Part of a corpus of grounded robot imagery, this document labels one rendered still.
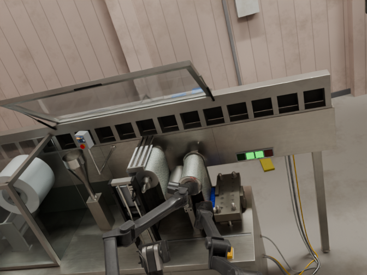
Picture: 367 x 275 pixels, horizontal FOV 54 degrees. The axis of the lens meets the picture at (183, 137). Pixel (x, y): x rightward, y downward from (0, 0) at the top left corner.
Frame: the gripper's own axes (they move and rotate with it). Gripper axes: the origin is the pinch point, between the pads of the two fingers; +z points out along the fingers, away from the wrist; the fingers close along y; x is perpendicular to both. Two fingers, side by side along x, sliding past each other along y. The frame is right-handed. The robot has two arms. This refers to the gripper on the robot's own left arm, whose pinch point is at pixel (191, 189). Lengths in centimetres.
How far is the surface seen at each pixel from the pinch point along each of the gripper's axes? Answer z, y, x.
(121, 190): -10.6, -39.8, 4.3
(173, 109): 6, -7, 51
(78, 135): -21, -58, 38
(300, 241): 128, 66, -55
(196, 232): 21.2, -4.4, -27.5
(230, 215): 14.9, 19.0, -18.9
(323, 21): 251, 148, 194
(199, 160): 15.8, 3.8, 17.4
